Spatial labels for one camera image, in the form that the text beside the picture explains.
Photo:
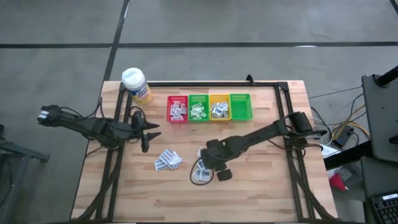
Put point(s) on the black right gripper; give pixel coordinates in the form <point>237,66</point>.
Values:
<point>220,154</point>

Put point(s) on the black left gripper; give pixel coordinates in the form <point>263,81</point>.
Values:
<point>140,127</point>

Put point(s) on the pile of red-striped packets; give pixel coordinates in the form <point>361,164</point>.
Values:
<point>166,155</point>

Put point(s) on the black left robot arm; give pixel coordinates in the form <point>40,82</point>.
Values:
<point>87,126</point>

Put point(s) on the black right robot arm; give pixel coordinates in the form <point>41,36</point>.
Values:
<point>273,130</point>

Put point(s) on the red plastic basket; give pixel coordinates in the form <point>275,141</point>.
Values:
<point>168,109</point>

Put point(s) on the green plastic basket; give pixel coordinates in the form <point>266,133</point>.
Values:
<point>199,98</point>
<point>240,107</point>

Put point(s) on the Lysol wipes canister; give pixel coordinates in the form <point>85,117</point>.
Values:
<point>133,79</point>

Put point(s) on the yellow plastic basket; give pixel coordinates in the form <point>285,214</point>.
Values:
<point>219,97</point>

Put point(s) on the black clamp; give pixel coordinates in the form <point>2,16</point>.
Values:
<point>249,80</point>

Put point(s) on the white paper sheet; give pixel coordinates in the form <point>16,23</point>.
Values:
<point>329,151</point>

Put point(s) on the red bag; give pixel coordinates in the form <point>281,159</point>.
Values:
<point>337,182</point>

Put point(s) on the black power box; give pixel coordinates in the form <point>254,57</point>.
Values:
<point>342,138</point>

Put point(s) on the black beam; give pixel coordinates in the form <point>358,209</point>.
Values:
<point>345,158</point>

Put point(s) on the black equipment stand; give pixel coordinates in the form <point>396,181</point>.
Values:
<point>18,152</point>

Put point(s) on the black keyboard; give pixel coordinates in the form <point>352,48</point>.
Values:
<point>387,211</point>

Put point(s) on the black pole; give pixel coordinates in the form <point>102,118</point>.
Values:
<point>387,77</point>

